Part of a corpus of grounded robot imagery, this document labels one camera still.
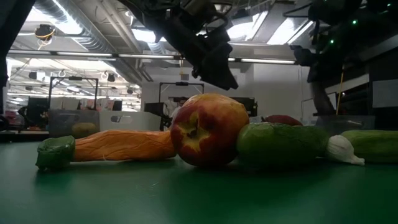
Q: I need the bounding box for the black ceiling cable reel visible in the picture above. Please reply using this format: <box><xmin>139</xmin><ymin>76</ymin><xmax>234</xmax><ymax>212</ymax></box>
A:
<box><xmin>34</xmin><ymin>24</ymin><xmax>57</xmax><ymax>41</ymax></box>

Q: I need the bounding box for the dark grey translucent bin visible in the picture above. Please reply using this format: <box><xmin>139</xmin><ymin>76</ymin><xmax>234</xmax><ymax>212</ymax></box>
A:
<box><xmin>47</xmin><ymin>108</ymin><xmax>101</xmax><ymax>139</ymax></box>
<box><xmin>315</xmin><ymin>114</ymin><xmax>376</xmax><ymax>136</ymax></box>

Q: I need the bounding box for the green cucumber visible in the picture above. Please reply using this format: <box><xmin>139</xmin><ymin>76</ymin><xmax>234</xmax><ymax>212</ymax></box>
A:
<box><xmin>236</xmin><ymin>121</ymin><xmax>331</xmax><ymax>169</ymax></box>
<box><xmin>341</xmin><ymin>129</ymin><xmax>398</xmax><ymax>165</ymax></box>

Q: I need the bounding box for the person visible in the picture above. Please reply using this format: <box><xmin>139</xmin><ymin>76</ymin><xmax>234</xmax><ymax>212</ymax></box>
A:
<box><xmin>169</xmin><ymin>96</ymin><xmax>190</xmax><ymax>125</ymax></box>

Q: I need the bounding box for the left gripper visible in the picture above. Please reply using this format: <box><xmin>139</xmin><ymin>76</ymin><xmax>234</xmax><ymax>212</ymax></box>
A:
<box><xmin>161</xmin><ymin>2</ymin><xmax>239</xmax><ymax>91</ymax></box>

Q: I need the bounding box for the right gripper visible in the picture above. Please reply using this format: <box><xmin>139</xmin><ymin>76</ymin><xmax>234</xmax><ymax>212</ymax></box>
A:
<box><xmin>289</xmin><ymin>18</ymin><xmax>368</xmax><ymax>116</ymax></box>

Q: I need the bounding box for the white board black frame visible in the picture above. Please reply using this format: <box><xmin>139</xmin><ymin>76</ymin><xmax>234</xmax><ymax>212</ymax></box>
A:
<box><xmin>300</xmin><ymin>92</ymin><xmax>338</xmax><ymax>118</ymax></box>

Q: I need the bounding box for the long spiral air duct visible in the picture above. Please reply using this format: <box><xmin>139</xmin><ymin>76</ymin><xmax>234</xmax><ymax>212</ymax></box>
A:
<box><xmin>34</xmin><ymin>0</ymin><xmax>141</xmax><ymax>83</ymax></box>

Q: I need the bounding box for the black monitor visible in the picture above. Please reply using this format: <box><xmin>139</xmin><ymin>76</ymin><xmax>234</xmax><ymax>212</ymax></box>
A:
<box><xmin>26</xmin><ymin>96</ymin><xmax>50</xmax><ymax>127</ymax></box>
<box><xmin>144</xmin><ymin>101</ymin><xmax>165</xmax><ymax>118</ymax></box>

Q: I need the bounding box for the orange carrot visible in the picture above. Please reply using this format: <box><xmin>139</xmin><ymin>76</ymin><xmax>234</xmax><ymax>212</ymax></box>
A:
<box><xmin>73</xmin><ymin>129</ymin><xmax>177</xmax><ymax>162</ymax></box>

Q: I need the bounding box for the yellow lemon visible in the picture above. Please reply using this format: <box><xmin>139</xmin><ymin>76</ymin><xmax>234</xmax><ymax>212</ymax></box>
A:
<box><xmin>71</xmin><ymin>122</ymin><xmax>98</xmax><ymax>139</ymax></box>

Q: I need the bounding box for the black robot station frame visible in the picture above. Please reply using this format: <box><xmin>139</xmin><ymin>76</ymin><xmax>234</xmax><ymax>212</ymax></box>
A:
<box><xmin>48</xmin><ymin>76</ymin><xmax>100</xmax><ymax>110</ymax></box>
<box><xmin>159</xmin><ymin>82</ymin><xmax>205</xmax><ymax>103</ymax></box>

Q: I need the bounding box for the small green pepper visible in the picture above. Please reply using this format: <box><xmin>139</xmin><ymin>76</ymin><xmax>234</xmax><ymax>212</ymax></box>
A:
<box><xmin>35</xmin><ymin>135</ymin><xmax>76</xmax><ymax>171</ymax></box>

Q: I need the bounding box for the green table mat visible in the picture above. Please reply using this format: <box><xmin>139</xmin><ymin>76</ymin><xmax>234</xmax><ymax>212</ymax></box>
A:
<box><xmin>0</xmin><ymin>139</ymin><xmax>398</xmax><ymax>224</ymax></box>

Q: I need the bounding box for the small white garlic bulb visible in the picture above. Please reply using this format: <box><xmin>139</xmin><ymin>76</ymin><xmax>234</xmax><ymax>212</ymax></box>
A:
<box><xmin>325</xmin><ymin>134</ymin><xmax>366</xmax><ymax>166</ymax></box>

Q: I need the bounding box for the white plastic bin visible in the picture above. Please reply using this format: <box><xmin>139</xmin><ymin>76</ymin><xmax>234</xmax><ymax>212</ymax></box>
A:
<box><xmin>98</xmin><ymin>110</ymin><xmax>162</xmax><ymax>132</ymax></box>

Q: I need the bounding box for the black cabinet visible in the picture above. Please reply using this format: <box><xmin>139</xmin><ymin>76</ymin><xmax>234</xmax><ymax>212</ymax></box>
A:
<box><xmin>239</xmin><ymin>96</ymin><xmax>258</xmax><ymax>118</ymax></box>

